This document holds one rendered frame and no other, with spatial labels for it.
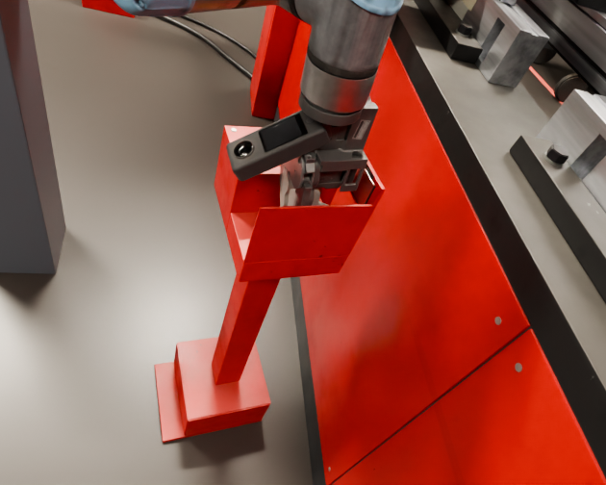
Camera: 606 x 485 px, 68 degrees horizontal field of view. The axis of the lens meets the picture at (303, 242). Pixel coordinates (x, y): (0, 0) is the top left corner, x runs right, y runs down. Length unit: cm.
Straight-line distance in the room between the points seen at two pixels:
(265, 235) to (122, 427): 78
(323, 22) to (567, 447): 46
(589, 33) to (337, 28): 79
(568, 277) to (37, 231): 117
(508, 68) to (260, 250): 55
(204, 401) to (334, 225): 66
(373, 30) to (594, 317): 36
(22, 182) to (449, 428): 101
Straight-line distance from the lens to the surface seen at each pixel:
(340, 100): 47
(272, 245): 59
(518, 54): 90
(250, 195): 65
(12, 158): 117
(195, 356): 118
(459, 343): 66
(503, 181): 65
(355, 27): 44
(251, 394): 116
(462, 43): 92
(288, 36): 198
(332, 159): 53
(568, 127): 73
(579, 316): 54
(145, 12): 42
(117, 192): 168
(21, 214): 129
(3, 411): 130
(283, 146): 50
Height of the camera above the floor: 117
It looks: 46 degrees down
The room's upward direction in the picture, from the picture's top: 23 degrees clockwise
